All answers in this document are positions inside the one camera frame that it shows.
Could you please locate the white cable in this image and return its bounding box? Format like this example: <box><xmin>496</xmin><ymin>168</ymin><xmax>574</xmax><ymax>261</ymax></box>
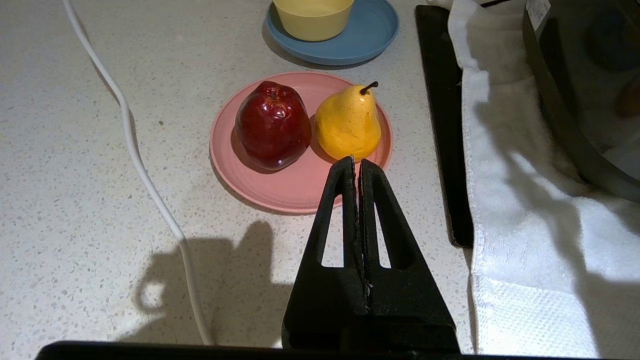
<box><xmin>62</xmin><ymin>0</ymin><xmax>216</xmax><ymax>346</ymax></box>

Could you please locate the blue plate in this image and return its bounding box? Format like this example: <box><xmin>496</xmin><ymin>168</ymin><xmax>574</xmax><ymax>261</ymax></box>
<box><xmin>266</xmin><ymin>0</ymin><xmax>400</xmax><ymax>66</ymax></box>

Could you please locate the yellow bowl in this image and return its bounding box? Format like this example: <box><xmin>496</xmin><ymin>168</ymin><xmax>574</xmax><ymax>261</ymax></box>
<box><xmin>272</xmin><ymin>0</ymin><xmax>355</xmax><ymax>42</ymax></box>

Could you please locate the white towel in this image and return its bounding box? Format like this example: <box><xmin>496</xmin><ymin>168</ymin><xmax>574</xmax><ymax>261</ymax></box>
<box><xmin>440</xmin><ymin>0</ymin><xmax>640</xmax><ymax>359</ymax></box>

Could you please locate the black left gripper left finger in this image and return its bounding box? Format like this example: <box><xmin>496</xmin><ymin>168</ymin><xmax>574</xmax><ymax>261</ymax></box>
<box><xmin>281</xmin><ymin>156</ymin><xmax>371</xmax><ymax>351</ymax></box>

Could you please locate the black rice cooker body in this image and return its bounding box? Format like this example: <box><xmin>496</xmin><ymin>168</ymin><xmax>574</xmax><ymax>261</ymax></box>
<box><xmin>522</xmin><ymin>0</ymin><xmax>640</xmax><ymax>203</ymax></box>

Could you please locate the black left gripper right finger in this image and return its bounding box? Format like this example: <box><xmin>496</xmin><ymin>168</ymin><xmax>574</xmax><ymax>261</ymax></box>
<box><xmin>359</xmin><ymin>159</ymin><xmax>461</xmax><ymax>353</ymax></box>

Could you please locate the yellow pear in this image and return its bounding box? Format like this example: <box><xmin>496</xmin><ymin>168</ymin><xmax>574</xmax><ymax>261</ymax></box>
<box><xmin>314</xmin><ymin>81</ymin><xmax>382</xmax><ymax>162</ymax></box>

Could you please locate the dark red apple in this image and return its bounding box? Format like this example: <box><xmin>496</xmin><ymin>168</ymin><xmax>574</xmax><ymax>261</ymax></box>
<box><xmin>235</xmin><ymin>81</ymin><xmax>312</xmax><ymax>171</ymax></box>

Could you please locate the black flat mat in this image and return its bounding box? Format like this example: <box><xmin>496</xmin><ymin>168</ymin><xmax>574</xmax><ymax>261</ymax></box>
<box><xmin>415</xmin><ymin>5</ymin><xmax>475</xmax><ymax>249</ymax></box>

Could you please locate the pink plate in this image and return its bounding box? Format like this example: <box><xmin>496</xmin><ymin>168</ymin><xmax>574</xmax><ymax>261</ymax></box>
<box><xmin>210</xmin><ymin>71</ymin><xmax>394</xmax><ymax>214</ymax></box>

